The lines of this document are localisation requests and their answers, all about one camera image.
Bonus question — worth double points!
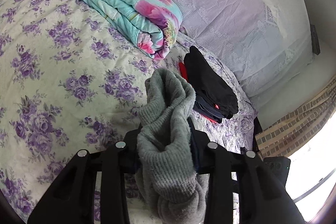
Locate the white lace cover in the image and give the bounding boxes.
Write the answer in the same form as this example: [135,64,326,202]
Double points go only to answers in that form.
[96,0,319,98]

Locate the black pants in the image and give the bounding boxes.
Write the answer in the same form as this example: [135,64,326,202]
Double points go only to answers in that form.
[184,46,239,119]

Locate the black shorts with grey piping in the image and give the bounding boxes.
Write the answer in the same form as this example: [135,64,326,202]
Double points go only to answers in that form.
[193,98,229,120]

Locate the teal pink floral quilt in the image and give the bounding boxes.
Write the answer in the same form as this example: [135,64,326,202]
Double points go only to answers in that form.
[64,0,183,60]

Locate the purple floral bed sheet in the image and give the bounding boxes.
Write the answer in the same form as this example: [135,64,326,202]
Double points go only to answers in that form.
[0,0,259,224]

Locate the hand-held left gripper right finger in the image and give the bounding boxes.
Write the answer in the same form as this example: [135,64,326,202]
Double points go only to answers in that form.
[187,119,306,224]

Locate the brick pattern curtain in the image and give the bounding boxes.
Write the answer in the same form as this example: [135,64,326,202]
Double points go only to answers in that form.
[255,84,336,159]

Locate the dark rectangular object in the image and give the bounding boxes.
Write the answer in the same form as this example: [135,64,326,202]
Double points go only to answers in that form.
[310,25,321,55]

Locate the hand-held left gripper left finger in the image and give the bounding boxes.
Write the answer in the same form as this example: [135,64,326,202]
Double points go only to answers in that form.
[28,130,143,224]

